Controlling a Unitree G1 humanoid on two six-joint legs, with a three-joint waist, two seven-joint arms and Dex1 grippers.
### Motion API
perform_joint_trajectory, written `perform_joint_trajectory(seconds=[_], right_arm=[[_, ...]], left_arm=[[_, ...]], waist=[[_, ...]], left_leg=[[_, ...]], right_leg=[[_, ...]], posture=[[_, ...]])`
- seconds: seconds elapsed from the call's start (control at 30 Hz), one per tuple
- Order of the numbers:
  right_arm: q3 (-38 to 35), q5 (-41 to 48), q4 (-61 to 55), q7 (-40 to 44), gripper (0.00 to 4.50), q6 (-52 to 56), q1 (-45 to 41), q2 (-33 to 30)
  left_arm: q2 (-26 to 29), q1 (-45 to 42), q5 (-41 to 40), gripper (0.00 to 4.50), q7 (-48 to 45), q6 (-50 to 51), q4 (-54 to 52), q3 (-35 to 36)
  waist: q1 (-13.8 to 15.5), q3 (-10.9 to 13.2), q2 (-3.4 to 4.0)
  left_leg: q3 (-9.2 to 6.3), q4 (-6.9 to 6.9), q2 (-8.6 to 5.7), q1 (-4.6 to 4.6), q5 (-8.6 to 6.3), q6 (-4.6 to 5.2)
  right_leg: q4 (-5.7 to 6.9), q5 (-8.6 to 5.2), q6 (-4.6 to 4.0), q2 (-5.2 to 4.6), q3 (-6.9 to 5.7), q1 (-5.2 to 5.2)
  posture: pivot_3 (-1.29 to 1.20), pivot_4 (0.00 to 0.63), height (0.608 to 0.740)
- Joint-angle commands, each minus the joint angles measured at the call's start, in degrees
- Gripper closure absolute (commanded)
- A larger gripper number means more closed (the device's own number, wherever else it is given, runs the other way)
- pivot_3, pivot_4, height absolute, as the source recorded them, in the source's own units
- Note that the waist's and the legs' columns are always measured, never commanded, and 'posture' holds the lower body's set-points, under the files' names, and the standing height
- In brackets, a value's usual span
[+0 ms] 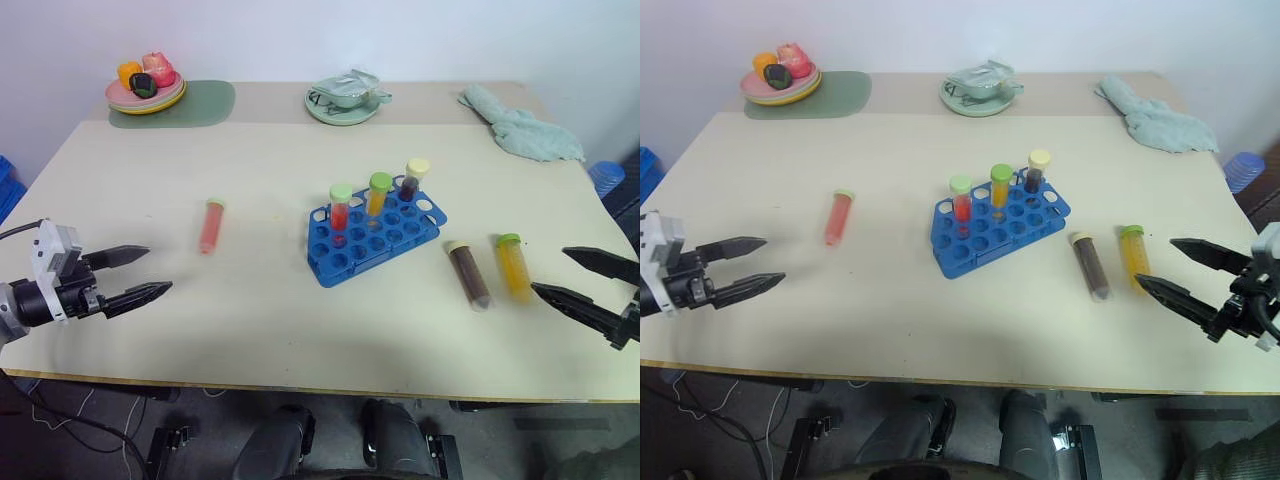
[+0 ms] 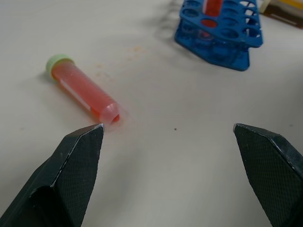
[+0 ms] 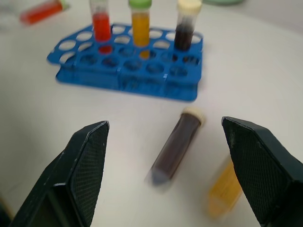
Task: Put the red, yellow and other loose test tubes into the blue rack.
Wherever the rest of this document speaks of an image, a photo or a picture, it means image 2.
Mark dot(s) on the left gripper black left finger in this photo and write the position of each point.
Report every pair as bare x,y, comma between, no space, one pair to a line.
59,179

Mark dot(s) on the blue test tube rack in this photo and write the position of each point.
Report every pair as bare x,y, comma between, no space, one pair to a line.
222,54

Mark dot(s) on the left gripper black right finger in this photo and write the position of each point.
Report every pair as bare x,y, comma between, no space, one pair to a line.
274,175

